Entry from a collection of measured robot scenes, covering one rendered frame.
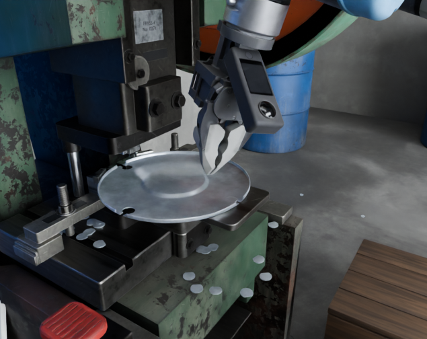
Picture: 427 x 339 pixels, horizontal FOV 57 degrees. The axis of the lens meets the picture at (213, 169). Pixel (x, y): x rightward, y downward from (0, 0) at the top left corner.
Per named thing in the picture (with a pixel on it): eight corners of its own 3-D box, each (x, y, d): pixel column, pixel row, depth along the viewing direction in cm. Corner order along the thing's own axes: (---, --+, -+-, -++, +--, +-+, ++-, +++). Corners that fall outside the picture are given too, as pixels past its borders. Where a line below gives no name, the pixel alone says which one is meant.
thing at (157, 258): (241, 199, 99) (241, 177, 96) (103, 313, 64) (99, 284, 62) (149, 171, 114) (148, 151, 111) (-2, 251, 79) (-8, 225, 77)
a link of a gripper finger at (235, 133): (213, 157, 65) (230, 106, 61) (229, 177, 61) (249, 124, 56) (196, 157, 64) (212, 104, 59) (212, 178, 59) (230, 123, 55)
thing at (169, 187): (275, 173, 81) (275, 169, 80) (191, 244, 59) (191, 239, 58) (165, 144, 95) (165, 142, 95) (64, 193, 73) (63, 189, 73)
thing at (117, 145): (184, 136, 85) (183, 111, 82) (115, 169, 70) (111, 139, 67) (129, 123, 93) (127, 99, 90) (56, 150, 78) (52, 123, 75)
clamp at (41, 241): (111, 220, 79) (105, 173, 74) (35, 266, 66) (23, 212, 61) (90, 212, 82) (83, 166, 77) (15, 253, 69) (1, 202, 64)
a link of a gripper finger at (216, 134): (196, 157, 64) (212, 104, 59) (212, 178, 59) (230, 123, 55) (179, 157, 62) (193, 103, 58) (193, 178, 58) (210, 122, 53)
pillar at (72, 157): (87, 194, 82) (77, 130, 76) (79, 198, 81) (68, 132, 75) (80, 191, 83) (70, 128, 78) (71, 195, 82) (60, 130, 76)
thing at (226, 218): (267, 249, 79) (272, 189, 73) (232, 290, 69) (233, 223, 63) (169, 213, 92) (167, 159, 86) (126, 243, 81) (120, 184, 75)
